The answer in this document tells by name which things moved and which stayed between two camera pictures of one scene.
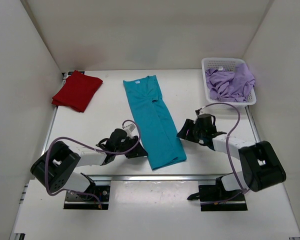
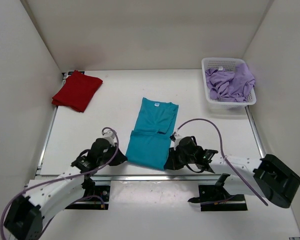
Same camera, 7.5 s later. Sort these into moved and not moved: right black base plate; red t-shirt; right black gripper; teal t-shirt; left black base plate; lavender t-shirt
Moved: right black gripper; teal t-shirt
Not moved: right black base plate; red t-shirt; left black base plate; lavender t-shirt
